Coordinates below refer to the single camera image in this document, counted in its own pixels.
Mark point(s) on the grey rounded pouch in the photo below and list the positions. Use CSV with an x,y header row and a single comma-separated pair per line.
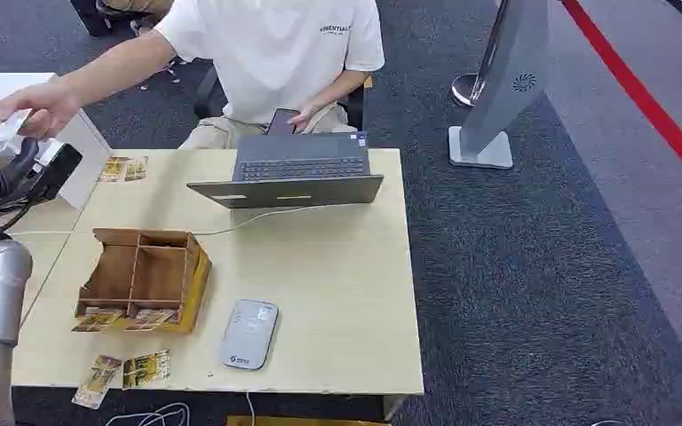
x,y
248,335

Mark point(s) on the yellow printed card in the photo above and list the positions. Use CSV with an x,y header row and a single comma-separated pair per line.
x,y
146,370
151,319
98,381
111,170
135,170
97,321

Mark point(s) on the dark smartphone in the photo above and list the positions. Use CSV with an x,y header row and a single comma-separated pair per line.
x,y
281,122

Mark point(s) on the black office chair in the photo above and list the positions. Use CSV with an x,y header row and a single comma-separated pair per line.
x,y
356,106

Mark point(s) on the pale printed card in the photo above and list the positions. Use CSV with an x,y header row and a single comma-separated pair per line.
x,y
4,134

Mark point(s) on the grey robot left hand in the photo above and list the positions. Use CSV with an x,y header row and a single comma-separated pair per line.
x,y
0,176

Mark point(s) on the chrome stanchion post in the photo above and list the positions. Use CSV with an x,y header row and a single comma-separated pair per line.
x,y
470,82

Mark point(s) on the white side table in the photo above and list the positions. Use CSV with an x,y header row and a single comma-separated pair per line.
x,y
0,100

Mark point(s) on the white box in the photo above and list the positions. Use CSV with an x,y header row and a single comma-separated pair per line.
x,y
85,159

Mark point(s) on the person's left hand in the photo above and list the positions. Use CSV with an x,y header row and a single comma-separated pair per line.
x,y
304,116

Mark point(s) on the person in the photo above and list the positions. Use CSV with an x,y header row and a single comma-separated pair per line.
x,y
270,53

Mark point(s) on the grey kiosk stand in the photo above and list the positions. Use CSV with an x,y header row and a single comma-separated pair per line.
x,y
505,76

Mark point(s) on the person's right hand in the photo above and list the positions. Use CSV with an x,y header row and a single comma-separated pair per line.
x,y
47,109

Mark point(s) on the grey laptop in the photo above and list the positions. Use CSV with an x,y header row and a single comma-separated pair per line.
x,y
300,170

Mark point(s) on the wooden card box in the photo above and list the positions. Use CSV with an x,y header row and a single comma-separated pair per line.
x,y
141,279

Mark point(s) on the black chair base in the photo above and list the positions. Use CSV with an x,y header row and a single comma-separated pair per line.
x,y
97,14

